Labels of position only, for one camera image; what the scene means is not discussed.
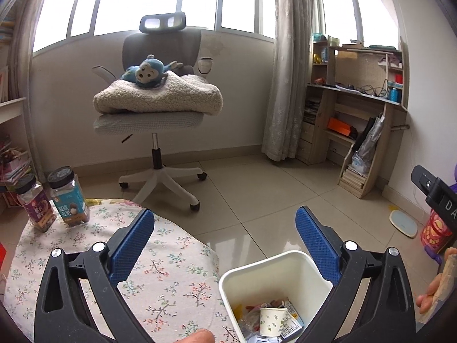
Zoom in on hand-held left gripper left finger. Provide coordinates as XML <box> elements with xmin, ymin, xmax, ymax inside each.
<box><xmin>34</xmin><ymin>207</ymin><xmax>156</xmax><ymax>343</ymax></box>

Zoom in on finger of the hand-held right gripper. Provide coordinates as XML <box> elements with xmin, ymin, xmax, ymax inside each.
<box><xmin>410</xmin><ymin>164</ymin><xmax>445</xmax><ymax>204</ymax></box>

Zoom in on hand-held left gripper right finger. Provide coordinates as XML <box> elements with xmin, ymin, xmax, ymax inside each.
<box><xmin>294</xmin><ymin>205</ymin><xmax>418</xmax><ymax>343</ymax></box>

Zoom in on blue cardboard box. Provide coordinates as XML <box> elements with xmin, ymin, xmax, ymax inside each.
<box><xmin>286</xmin><ymin>302</ymin><xmax>305</xmax><ymax>324</ymax></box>

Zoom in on white trash bin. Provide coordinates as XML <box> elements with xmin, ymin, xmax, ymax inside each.
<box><xmin>219</xmin><ymin>251</ymin><xmax>334</xmax><ymax>343</ymax></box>

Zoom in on red snack packet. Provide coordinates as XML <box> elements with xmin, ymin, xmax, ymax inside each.
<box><xmin>244</xmin><ymin>298</ymin><xmax>286</xmax><ymax>311</ymax></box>

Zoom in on person's right hand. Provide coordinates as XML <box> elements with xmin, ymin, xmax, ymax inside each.
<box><xmin>416</xmin><ymin>246</ymin><xmax>457</xmax><ymax>315</ymax></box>

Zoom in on red printed bag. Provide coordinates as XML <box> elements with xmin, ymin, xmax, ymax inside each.
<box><xmin>421</xmin><ymin>207</ymin><xmax>454</xmax><ymax>254</ymax></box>

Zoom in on light blue bathroom scale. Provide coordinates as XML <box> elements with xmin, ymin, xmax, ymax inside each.
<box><xmin>389</xmin><ymin>209</ymin><xmax>418</xmax><ymax>238</ymax></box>

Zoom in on floral tablecloth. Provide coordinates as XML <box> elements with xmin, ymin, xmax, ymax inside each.
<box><xmin>3</xmin><ymin>196</ymin><xmax>243</xmax><ymax>343</ymax></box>

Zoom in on silver folded umbrella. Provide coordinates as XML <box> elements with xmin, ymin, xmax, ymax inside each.
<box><xmin>352</xmin><ymin>113</ymin><xmax>386</xmax><ymax>177</ymax></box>

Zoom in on stack of worn books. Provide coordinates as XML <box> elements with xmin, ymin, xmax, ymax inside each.
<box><xmin>339</xmin><ymin>167</ymin><xmax>366</xmax><ymax>190</ymax></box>

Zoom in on teal label snack jar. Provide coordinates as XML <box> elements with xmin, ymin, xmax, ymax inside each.
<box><xmin>48</xmin><ymin>166</ymin><xmax>90</xmax><ymax>227</ymax></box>

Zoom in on white printed packet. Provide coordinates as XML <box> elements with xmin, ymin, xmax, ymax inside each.
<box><xmin>280</xmin><ymin>317</ymin><xmax>304</xmax><ymax>340</ymax></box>

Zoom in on floral paper cup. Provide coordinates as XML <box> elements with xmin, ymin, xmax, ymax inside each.
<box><xmin>259</xmin><ymin>307</ymin><xmax>288</xmax><ymax>337</ymax></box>

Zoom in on maroon label snack jar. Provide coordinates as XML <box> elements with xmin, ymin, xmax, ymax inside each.
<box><xmin>15</xmin><ymin>173</ymin><xmax>57</xmax><ymax>234</ymax></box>

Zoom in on orange box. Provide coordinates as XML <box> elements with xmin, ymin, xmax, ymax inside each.
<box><xmin>328</xmin><ymin>117</ymin><xmax>352</xmax><ymax>137</ymax></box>

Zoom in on clear plastic wrapper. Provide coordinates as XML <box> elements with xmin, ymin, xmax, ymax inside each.
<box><xmin>237</xmin><ymin>309</ymin><xmax>263</xmax><ymax>342</ymax></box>

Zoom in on person's bare knee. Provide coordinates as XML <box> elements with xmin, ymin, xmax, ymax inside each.
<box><xmin>182</xmin><ymin>329</ymin><xmax>215</xmax><ymax>343</ymax></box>

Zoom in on grey office chair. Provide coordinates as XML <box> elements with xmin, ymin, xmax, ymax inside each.
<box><xmin>92</xmin><ymin>11</ymin><xmax>208</xmax><ymax>211</ymax></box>

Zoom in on wooden desk shelf unit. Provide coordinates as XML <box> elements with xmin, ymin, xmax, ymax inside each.
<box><xmin>296</xmin><ymin>36</ymin><xmax>409</xmax><ymax>199</ymax></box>

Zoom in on stack of magazines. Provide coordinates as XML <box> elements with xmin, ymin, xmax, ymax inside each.
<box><xmin>0</xmin><ymin>136</ymin><xmax>33</xmax><ymax>186</ymax></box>

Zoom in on cream fleece blanket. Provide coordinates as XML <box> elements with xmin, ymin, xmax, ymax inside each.
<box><xmin>93</xmin><ymin>71</ymin><xmax>224</xmax><ymax>115</ymax></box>

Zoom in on beige patterned curtain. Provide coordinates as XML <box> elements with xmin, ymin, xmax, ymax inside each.
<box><xmin>262</xmin><ymin>0</ymin><xmax>315</xmax><ymax>163</ymax></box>

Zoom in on blue monkey plush toy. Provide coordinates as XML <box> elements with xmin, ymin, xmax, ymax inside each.
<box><xmin>121</xmin><ymin>55</ymin><xmax>184</xmax><ymax>88</ymax></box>

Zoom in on white bookshelf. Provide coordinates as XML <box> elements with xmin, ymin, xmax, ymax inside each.
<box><xmin>0</xmin><ymin>64</ymin><xmax>36</xmax><ymax>208</ymax></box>

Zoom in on narrow side window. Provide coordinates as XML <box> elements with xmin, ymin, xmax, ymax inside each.
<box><xmin>318</xmin><ymin>0</ymin><xmax>398</xmax><ymax>47</ymax></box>

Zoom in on beige plain curtain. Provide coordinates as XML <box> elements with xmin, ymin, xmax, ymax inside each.
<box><xmin>7</xmin><ymin>0</ymin><xmax>54</xmax><ymax>101</ymax></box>

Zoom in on black cables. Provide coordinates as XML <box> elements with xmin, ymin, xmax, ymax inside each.
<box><xmin>359</xmin><ymin>79</ymin><xmax>390</xmax><ymax>97</ymax></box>

